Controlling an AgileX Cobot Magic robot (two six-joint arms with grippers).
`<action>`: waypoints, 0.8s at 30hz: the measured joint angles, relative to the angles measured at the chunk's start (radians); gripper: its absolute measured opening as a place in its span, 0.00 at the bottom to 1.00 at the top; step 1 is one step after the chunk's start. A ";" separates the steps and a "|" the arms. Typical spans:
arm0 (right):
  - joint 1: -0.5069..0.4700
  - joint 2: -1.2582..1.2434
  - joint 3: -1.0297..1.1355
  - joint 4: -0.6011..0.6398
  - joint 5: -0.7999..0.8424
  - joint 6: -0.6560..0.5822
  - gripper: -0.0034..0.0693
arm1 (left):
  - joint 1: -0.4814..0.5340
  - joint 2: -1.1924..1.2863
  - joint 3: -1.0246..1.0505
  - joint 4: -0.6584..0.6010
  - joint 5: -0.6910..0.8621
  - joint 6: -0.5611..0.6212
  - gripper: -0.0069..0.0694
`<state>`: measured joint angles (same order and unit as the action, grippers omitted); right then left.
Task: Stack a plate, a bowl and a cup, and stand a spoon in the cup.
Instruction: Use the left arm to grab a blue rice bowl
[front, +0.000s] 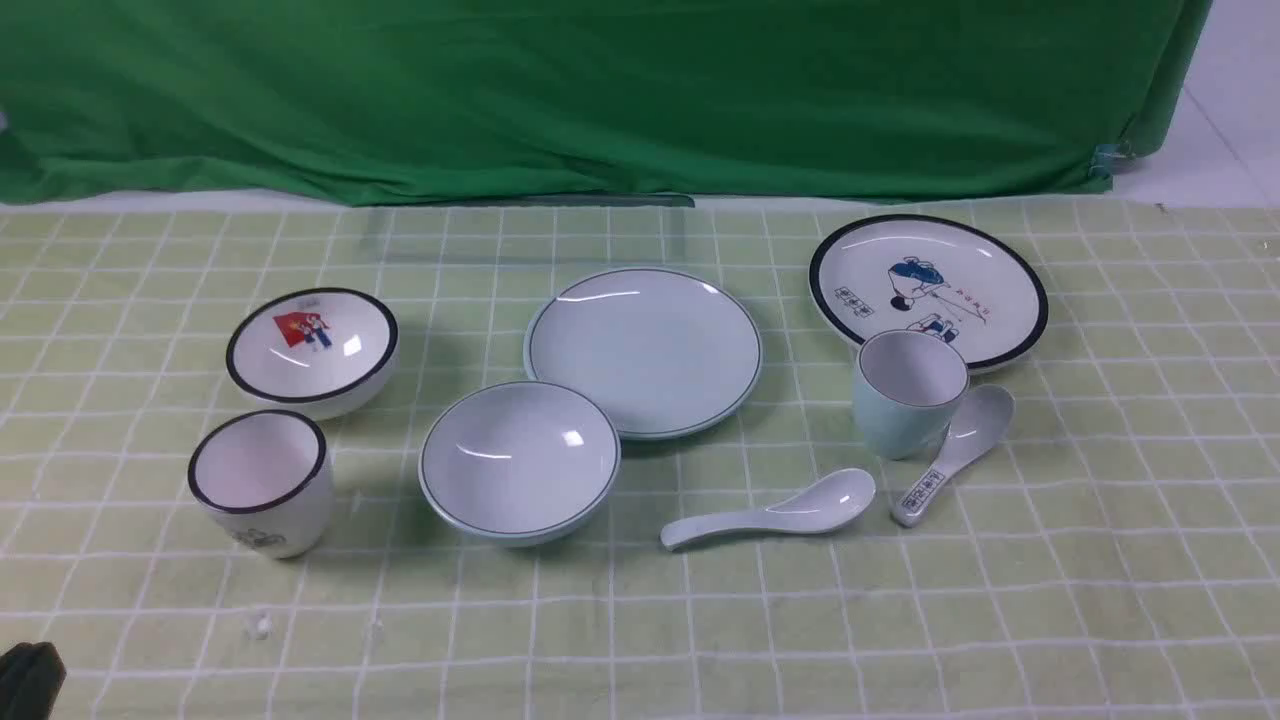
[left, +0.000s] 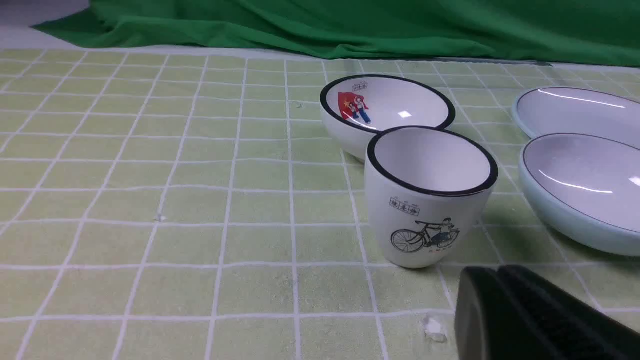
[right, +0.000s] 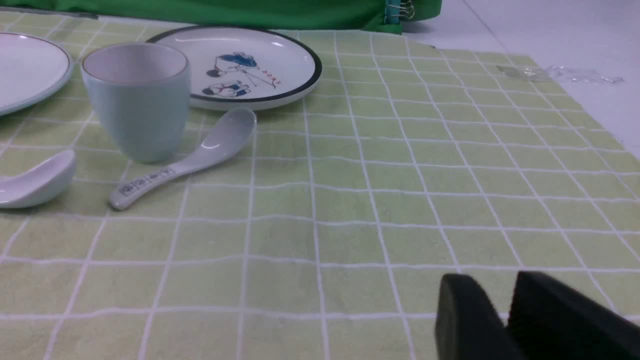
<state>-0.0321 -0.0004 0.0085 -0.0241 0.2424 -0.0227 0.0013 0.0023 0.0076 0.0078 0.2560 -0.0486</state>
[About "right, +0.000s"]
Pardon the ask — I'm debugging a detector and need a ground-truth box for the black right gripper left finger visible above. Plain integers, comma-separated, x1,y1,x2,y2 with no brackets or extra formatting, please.
434,273,525,360

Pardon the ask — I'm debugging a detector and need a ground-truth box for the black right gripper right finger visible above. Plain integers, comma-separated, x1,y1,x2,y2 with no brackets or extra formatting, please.
506,271,640,360

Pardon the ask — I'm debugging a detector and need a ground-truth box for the light blue ceramic cup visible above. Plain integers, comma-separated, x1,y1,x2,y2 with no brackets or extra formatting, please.
81,42,191,164

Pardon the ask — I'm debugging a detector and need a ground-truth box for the plain white ceramic spoon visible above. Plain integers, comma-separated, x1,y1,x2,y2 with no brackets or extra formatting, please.
0,150,77,210

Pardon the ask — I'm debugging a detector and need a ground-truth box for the green checkered tablecloth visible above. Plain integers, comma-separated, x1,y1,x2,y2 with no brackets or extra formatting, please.
0,30,640,360

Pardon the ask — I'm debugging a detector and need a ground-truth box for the metal binder clip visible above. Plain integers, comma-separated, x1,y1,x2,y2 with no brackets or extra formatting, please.
383,0,415,25

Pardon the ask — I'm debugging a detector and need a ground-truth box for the green backdrop cloth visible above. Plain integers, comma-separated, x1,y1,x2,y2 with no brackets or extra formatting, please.
1,0,442,34

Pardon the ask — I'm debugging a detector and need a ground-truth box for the white plate with cartoon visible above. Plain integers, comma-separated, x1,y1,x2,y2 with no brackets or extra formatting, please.
148,25,323,111

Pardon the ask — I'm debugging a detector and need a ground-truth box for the light blue ceramic plate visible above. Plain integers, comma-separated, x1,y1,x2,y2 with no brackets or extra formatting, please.
0,32,74,116

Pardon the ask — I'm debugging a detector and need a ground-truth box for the white spoon with patterned handle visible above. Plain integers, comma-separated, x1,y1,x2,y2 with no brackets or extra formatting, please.
109,108,258,211

